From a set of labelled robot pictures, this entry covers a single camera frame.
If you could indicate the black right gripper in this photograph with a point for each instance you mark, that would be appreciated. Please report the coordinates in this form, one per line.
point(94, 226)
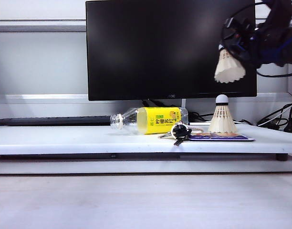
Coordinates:
point(243, 38)

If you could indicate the white feather shuttlecock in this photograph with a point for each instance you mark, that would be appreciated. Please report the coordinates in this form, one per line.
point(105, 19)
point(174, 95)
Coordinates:
point(228, 69)
point(222, 119)

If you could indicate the clear bottle yellow label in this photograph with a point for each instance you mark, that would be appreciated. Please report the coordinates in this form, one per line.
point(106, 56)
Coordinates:
point(162, 120)

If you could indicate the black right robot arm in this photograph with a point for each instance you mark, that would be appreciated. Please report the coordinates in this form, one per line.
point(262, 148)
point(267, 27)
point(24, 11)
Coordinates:
point(279, 14)

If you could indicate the black computer monitor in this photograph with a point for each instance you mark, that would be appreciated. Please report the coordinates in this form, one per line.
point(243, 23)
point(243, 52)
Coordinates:
point(148, 47)

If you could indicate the blue printed key card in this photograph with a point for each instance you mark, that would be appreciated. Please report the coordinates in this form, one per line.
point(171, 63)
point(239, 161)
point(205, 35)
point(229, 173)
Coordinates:
point(241, 138)

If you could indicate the black key bunch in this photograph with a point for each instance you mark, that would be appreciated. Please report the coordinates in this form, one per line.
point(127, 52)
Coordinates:
point(180, 131)

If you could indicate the black riser foot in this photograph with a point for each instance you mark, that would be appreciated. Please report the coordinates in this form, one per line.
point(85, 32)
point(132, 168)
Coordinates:
point(281, 157)

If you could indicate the white desk riser board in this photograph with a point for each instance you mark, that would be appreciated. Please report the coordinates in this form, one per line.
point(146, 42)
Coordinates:
point(88, 140)

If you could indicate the black computer keyboard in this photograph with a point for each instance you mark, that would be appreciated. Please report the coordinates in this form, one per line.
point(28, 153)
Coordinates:
point(53, 120)

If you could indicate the grey wall rail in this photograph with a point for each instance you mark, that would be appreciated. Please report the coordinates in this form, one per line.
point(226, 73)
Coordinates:
point(41, 26)

